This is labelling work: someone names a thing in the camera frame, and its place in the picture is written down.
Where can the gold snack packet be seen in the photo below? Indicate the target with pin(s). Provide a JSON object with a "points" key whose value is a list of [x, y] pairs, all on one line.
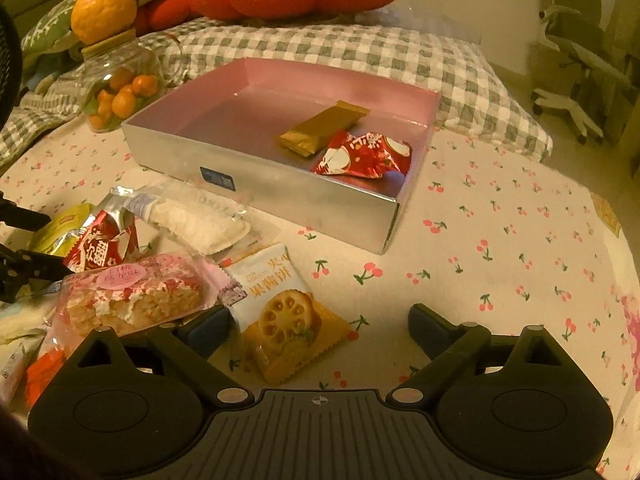
{"points": [[320, 127]]}

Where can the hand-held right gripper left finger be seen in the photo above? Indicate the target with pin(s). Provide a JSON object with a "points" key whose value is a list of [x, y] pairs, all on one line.
{"points": [[212, 328]]}

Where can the grey checked blanket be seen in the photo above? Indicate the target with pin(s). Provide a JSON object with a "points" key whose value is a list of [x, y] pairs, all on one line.
{"points": [[350, 50]]}

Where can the lotus root cracker packet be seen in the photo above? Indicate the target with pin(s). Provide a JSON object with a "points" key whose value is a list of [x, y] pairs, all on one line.
{"points": [[285, 320]]}

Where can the glass jar of kumquats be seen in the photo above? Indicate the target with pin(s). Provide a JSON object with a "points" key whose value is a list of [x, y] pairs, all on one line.
{"points": [[125, 100]]}

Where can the red snack packet white print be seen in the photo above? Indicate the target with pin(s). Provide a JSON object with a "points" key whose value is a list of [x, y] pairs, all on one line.
{"points": [[100, 245]]}

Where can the pale printed snack packet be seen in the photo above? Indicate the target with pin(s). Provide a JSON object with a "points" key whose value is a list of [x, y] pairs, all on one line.
{"points": [[12, 367]]}

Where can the long white snack packet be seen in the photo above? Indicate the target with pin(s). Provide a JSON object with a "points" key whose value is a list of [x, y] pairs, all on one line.
{"points": [[195, 225]]}

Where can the black round fan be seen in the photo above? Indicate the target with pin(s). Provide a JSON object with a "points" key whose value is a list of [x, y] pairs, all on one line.
{"points": [[10, 60]]}

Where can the white office chair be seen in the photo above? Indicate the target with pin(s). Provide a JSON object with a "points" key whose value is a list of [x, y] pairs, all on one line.
{"points": [[575, 40]]}

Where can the green white patterned cloth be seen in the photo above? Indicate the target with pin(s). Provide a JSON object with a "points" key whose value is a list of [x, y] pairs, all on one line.
{"points": [[45, 30]]}

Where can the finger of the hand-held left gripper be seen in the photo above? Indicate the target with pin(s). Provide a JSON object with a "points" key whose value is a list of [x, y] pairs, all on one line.
{"points": [[30, 266], [20, 217]]}

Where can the large orange fruit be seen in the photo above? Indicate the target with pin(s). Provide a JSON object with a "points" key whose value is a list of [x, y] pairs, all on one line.
{"points": [[102, 10]]}

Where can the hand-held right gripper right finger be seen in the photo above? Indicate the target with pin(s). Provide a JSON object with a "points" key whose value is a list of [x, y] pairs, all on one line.
{"points": [[425, 330]]}

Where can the pink rice crisp packet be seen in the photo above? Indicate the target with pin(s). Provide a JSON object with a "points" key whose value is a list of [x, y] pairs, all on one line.
{"points": [[130, 295]]}

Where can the silver box pink inside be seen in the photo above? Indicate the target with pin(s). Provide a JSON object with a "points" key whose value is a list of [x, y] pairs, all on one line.
{"points": [[300, 195]]}

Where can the red snack packet white circles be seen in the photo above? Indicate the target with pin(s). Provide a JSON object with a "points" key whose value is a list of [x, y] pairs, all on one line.
{"points": [[360, 157]]}

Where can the orange snack packet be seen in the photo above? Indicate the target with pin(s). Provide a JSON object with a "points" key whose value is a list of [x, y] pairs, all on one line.
{"points": [[45, 375]]}

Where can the yellow green snack packet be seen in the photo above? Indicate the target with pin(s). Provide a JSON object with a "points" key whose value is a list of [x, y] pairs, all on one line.
{"points": [[55, 230]]}

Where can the cherry print bed sheet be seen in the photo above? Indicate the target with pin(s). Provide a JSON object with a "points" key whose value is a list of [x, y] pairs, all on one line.
{"points": [[500, 260]]}

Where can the yellow woven label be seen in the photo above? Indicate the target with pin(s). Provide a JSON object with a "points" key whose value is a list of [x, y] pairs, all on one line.
{"points": [[607, 212]]}

